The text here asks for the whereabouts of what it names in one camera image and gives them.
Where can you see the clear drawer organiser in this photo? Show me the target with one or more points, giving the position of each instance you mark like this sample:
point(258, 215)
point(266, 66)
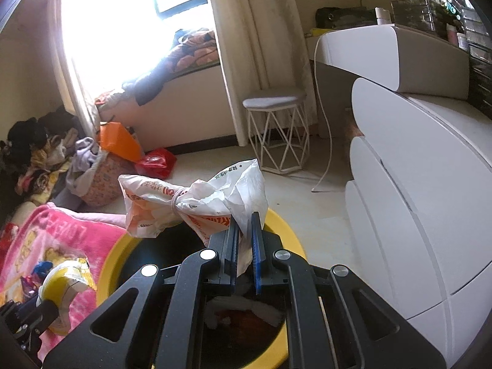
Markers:
point(415, 13)

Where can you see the white bottle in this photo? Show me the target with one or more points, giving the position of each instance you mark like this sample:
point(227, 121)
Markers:
point(383, 15)

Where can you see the white dresser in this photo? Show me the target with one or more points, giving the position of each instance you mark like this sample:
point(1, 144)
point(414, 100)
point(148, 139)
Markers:
point(403, 142)

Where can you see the brown snack bar wrapper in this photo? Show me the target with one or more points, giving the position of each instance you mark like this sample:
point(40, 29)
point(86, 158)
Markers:
point(30, 286)

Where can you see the pink bear printed blanket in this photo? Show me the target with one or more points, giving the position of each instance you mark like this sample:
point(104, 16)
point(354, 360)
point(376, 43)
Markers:
point(57, 230)

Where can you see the black framed window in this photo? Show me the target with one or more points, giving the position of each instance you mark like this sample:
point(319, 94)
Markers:
point(115, 27)

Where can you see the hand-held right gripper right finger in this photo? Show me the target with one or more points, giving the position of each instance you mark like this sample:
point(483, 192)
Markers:
point(256, 261)

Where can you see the yellow snack packet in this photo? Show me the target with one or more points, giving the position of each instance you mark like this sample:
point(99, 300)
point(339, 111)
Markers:
point(65, 284)

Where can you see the white foam net sleeve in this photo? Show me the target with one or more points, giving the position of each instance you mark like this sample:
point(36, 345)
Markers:
point(269, 311)

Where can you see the dark bag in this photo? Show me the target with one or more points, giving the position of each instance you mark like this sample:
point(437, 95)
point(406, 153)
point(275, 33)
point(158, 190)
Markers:
point(342, 17)

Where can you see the stack of clear drawers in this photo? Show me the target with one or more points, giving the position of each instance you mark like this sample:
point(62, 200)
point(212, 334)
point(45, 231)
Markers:
point(478, 53)

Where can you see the dark clothes heap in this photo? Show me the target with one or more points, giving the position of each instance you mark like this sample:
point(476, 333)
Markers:
point(150, 80)

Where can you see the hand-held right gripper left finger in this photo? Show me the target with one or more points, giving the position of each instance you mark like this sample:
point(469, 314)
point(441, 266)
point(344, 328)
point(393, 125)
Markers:
point(235, 250)

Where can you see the orange shopping bag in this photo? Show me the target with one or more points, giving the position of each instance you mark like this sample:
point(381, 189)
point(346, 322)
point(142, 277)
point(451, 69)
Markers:
point(119, 140)

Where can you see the orange white cloth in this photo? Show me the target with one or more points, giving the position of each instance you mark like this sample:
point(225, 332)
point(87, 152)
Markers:
point(107, 98)

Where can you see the white printed plastic bag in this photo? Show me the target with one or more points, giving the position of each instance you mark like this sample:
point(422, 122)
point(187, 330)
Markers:
point(192, 200)

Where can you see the pile of clothes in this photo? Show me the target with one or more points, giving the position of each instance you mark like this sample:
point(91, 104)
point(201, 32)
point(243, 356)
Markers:
point(27, 134)

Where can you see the small yellow object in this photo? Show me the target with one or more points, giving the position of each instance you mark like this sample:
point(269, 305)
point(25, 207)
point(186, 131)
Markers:
point(317, 30)

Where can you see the orange patterned blanket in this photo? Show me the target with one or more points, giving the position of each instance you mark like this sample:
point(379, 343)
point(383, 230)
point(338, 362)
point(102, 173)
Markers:
point(196, 52)

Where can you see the pink patterned laundry basket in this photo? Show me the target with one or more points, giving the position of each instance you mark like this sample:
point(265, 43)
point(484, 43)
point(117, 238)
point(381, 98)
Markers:
point(103, 180)

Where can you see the grey clothes heap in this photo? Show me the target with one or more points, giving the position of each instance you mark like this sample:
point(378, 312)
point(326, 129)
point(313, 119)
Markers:
point(82, 161)

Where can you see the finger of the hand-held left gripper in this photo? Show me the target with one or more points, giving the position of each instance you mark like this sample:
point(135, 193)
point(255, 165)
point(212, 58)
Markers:
point(42, 313)

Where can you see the cream curtain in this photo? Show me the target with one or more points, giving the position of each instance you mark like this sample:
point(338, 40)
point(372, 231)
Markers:
point(253, 46)
point(77, 100)

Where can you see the beige bed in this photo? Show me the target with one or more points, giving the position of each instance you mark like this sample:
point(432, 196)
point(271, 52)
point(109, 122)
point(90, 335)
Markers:
point(23, 211)

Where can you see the red printed plastic bag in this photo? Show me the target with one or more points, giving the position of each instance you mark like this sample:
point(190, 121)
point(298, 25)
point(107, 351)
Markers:
point(155, 163)

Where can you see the yellow round bin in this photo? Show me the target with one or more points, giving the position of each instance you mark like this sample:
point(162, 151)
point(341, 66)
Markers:
point(111, 261)

